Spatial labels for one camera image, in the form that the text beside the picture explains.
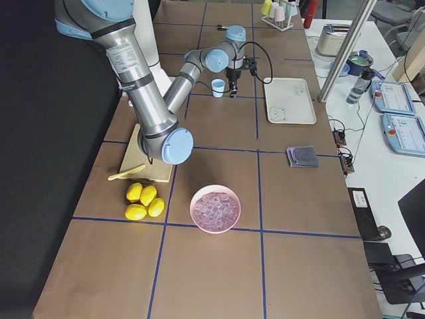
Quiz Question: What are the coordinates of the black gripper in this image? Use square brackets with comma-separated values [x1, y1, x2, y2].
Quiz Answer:
[226, 67, 241, 97]

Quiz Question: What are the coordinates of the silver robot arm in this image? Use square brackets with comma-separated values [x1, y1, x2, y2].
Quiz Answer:
[54, 1, 246, 165]

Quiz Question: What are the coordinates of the light blue plastic cup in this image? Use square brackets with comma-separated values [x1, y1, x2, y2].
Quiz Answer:
[211, 78, 226, 98]

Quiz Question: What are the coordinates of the white cup rack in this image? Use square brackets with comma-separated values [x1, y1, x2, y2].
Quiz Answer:
[260, 0, 298, 31]

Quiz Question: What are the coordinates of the yellow cup on rack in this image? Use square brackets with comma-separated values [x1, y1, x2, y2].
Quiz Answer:
[260, 0, 273, 16]

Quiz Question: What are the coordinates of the pink cup on rack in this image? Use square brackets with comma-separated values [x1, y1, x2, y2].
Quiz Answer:
[267, 2, 286, 23]

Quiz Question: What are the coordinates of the pink bowl of ice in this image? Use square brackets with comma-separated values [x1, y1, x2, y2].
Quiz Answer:
[190, 185, 241, 235]

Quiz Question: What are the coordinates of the cream bear tray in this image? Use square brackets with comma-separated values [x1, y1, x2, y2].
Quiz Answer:
[264, 78, 317, 125]

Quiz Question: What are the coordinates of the grey folded cloth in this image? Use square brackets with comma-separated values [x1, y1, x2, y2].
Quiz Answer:
[287, 146, 319, 168]

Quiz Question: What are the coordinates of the silver toaster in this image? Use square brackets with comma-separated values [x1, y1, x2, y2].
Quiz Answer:
[317, 23, 351, 56]

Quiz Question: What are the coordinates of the red bottle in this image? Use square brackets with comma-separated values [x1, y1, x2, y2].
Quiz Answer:
[303, 0, 319, 29]

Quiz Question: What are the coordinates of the blue bowl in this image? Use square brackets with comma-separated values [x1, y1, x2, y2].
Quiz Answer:
[329, 60, 351, 78]

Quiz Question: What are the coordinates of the wooden cutting board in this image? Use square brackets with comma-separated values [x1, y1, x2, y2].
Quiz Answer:
[119, 124, 173, 183]

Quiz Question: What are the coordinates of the yellow plastic knife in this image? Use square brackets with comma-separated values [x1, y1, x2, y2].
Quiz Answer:
[108, 164, 145, 181]

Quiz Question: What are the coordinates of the clear water bottle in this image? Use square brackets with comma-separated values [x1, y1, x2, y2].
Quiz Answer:
[346, 68, 375, 104]

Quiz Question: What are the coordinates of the yellow lemon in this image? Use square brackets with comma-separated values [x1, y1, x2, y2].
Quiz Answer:
[126, 183, 143, 203]
[124, 203, 147, 221]
[139, 185, 157, 207]
[148, 197, 165, 217]

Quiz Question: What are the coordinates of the blue teach pendant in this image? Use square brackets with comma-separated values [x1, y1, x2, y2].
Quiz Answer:
[381, 113, 424, 157]
[371, 80, 416, 116]

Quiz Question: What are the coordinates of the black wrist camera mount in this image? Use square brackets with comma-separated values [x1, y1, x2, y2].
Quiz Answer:
[242, 56, 258, 77]

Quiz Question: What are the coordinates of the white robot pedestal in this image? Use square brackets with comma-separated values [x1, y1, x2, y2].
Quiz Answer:
[132, 0, 171, 97]

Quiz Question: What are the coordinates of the aluminium frame post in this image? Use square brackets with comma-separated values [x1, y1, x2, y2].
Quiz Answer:
[318, 0, 377, 103]

